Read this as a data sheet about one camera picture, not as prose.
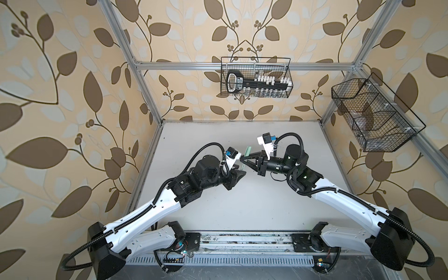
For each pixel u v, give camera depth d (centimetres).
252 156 63
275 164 60
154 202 46
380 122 72
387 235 38
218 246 74
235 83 84
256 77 81
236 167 70
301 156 50
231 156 58
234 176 60
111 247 39
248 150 63
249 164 64
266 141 60
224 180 61
